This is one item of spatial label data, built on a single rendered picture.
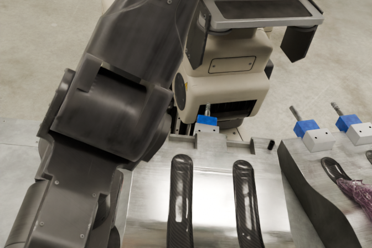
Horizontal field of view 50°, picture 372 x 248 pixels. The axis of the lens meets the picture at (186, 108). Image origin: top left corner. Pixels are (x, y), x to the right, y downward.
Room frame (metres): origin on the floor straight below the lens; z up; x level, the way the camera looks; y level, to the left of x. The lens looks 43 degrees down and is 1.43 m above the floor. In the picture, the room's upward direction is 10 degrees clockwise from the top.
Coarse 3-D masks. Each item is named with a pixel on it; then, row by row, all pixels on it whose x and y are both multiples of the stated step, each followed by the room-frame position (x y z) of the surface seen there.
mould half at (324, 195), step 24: (288, 144) 0.57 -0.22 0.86; (336, 144) 0.59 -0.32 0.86; (288, 168) 0.53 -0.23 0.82; (312, 168) 0.52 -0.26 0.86; (360, 168) 0.54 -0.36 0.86; (312, 192) 0.46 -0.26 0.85; (336, 192) 0.45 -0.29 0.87; (312, 216) 0.44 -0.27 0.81; (336, 216) 0.40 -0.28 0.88; (360, 216) 0.39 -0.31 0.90; (336, 240) 0.38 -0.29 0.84; (360, 240) 0.35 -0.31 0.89
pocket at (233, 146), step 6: (228, 144) 0.53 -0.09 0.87; (234, 144) 0.53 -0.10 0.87; (240, 144) 0.53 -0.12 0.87; (246, 144) 0.53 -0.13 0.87; (252, 144) 0.53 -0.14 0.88; (228, 150) 0.52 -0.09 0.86; (234, 150) 0.52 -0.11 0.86; (240, 150) 0.52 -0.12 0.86; (246, 150) 0.53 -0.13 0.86; (252, 150) 0.52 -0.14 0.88
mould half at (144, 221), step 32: (160, 160) 0.44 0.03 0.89; (192, 160) 0.45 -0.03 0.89; (224, 160) 0.47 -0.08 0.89; (256, 160) 0.48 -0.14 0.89; (160, 192) 0.38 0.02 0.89; (224, 192) 0.40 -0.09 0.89; (256, 192) 0.41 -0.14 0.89; (128, 224) 0.31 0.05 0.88; (160, 224) 0.32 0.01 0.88; (224, 224) 0.34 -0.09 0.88; (288, 224) 0.36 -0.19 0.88
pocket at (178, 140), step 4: (172, 136) 0.52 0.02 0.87; (176, 136) 0.52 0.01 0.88; (180, 136) 0.52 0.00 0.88; (184, 136) 0.52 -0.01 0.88; (188, 136) 0.52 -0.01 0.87; (192, 136) 0.53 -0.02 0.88; (196, 136) 0.52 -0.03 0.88; (172, 140) 0.52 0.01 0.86; (176, 140) 0.52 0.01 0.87; (180, 140) 0.52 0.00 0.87; (184, 140) 0.52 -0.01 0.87; (188, 140) 0.52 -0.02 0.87; (192, 140) 0.52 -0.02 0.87; (196, 140) 0.52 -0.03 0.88; (168, 144) 0.50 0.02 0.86; (172, 144) 0.51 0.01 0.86; (176, 144) 0.51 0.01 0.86; (180, 144) 0.51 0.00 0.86; (184, 144) 0.51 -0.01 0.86; (188, 144) 0.51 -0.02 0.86; (192, 144) 0.52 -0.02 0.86; (196, 144) 0.50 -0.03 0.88; (196, 148) 0.49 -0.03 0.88
